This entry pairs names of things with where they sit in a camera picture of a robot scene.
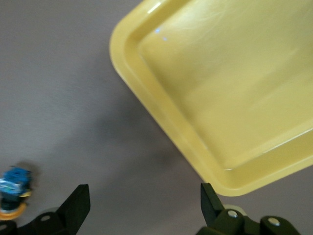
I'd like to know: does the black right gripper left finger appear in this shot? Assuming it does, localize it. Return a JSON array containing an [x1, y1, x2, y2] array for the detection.
[[0, 184, 91, 235]]

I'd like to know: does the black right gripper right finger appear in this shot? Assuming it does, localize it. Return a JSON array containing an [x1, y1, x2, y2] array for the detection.
[[198, 182, 300, 235]]

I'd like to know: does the yellow button blue housing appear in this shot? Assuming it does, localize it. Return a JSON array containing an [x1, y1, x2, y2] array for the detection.
[[0, 165, 34, 220]]

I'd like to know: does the yellow plastic tray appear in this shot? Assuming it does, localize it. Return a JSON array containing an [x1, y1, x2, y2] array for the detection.
[[109, 0, 313, 198]]

